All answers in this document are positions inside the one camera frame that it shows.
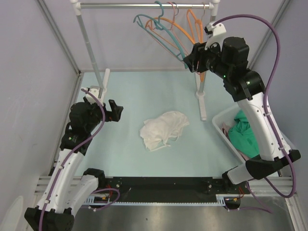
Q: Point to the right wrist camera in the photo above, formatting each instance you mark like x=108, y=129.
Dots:
x=215, y=34

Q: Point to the white plastic basket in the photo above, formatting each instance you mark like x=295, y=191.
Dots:
x=227, y=116

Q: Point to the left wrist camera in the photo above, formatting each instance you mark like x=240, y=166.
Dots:
x=97, y=92

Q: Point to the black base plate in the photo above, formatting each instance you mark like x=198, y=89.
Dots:
x=169, y=189

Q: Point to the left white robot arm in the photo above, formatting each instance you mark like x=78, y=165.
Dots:
x=59, y=204

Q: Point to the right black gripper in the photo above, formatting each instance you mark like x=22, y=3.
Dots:
x=198, y=53

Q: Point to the white tank top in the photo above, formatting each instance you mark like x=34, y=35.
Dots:
x=157, y=131

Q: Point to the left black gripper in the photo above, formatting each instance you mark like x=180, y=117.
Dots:
x=115, y=114

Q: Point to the white metal clothes rack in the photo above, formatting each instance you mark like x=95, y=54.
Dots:
x=78, y=6

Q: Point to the pink wire hanger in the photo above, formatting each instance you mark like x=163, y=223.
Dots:
x=163, y=31

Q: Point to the small orange plastic hanger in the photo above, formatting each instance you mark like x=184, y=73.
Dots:
x=196, y=33

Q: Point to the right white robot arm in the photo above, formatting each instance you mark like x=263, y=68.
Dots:
x=229, y=62

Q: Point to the teal plastic hanger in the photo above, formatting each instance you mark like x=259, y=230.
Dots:
x=163, y=35

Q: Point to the pink cloth in basket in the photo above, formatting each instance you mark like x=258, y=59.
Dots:
x=225, y=130

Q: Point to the green cloth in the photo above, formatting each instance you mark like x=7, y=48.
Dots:
x=242, y=137

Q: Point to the large orange plastic hanger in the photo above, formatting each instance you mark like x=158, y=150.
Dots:
x=180, y=32

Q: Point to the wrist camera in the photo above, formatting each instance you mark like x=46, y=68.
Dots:
x=97, y=92
x=215, y=34

